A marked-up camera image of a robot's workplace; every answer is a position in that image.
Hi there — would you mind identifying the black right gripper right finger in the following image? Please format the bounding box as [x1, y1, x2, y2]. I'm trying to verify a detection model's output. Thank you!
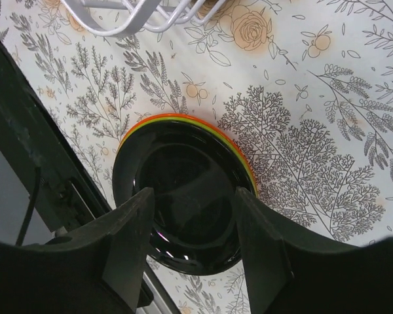
[234, 187, 393, 313]

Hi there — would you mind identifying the black iridescent plate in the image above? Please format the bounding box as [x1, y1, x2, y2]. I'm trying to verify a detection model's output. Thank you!
[112, 115, 257, 275]

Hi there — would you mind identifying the white wire dish rack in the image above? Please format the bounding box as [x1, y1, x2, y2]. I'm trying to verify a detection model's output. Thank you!
[62, 0, 225, 38]

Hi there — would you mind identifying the floral patterned table mat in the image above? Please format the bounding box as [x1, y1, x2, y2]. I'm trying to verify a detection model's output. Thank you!
[0, 1, 393, 313]

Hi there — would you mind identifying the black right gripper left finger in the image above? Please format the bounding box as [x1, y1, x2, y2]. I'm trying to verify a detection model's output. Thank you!
[0, 188, 155, 313]

